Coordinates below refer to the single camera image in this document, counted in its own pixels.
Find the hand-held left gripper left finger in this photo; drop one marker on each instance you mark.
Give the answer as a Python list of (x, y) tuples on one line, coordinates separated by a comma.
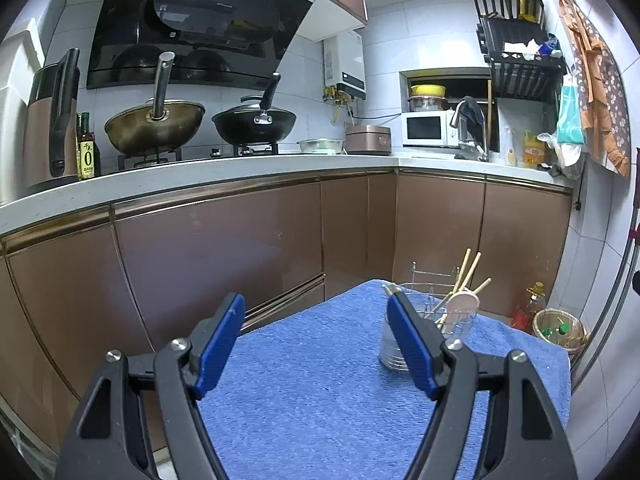
[(220, 347)]

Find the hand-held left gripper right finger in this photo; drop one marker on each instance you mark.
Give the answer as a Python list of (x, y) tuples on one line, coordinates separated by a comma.
[(412, 352)]

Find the white ceramic spoon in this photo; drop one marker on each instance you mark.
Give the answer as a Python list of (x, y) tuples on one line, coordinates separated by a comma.
[(462, 305)]

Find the wooden chopstick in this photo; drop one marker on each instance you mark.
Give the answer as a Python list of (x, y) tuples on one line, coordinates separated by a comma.
[(474, 266), (465, 265), (387, 289), (482, 286)]

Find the brown base cabinets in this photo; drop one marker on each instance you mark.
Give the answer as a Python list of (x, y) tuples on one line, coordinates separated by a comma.
[(225, 250)]

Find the blue towel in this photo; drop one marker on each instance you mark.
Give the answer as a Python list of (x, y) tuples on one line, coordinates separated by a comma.
[(310, 410)]

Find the cooking oil bottle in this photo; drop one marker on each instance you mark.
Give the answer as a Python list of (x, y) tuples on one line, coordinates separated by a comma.
[(532, 307)]

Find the beige trash bin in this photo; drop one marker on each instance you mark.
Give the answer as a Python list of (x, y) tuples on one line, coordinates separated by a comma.
[(550, 342)]

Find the green bottle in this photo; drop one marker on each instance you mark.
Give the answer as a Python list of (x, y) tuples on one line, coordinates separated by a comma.
[(562, 330)]

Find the white kitchen countertop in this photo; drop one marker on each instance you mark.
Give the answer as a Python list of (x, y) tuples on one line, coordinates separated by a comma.
[(150, 182)]

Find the gas stove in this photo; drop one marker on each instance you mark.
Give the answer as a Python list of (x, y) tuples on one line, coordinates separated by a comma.
[(150, 157)]

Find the rose gold rice cooker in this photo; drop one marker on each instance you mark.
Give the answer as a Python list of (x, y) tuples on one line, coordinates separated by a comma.
[(367, 140)]

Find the black wok with lid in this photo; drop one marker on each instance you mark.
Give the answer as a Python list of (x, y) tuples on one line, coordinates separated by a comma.
[(250, 127)]

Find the white microwave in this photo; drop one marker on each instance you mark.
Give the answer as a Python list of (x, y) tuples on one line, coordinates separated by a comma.
[(425, 129)]

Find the white soap bottle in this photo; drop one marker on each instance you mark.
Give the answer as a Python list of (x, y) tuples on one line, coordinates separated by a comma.
[(510, 150)]

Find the metal bowl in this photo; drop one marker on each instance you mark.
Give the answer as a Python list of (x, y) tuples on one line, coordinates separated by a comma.
[(320, 146)]

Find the metal faucet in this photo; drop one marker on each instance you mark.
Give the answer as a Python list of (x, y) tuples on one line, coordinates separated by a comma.
[(482, 135)]

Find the brass wok with lid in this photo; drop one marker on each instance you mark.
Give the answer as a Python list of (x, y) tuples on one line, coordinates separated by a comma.
[(155, 127)]

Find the dark sauce bottle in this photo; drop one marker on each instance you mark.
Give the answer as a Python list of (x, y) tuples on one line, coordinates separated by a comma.
[(87, 157)]

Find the yellow detergent bottle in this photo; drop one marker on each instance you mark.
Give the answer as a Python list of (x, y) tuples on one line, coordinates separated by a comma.
[(534, 152)]

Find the white plastic bag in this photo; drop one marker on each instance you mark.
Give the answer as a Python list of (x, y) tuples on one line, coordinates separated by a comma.
[(565, 160)]

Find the yellow basin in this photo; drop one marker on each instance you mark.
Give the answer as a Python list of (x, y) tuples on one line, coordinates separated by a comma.
[(427, 90)]

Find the brass gas pipes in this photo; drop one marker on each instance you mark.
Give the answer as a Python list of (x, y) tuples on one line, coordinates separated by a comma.
[(337, 97)]

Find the brown thermos kettle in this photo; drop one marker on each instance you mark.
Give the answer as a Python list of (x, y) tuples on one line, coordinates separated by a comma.
[(45, 130)]

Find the teal plastic bag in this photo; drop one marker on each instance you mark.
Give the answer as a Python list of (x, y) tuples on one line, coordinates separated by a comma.
[(570, 115)]

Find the black dish rack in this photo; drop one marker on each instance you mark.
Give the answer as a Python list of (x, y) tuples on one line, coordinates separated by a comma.
[(520, 77)]

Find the white water heater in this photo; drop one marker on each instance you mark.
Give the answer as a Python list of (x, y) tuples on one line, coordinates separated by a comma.
[(347, 60)]

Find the white appliance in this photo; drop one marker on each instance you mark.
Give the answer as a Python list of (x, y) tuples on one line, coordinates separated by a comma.
[(15, 110)]

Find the floral brown apron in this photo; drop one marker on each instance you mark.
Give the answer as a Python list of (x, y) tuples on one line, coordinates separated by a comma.
[(600, 90)]

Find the white cloth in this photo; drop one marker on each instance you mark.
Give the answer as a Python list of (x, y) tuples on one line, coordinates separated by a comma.
[(520, 47)]

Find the black range hood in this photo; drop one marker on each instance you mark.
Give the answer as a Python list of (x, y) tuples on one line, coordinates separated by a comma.
[(200, 20)]

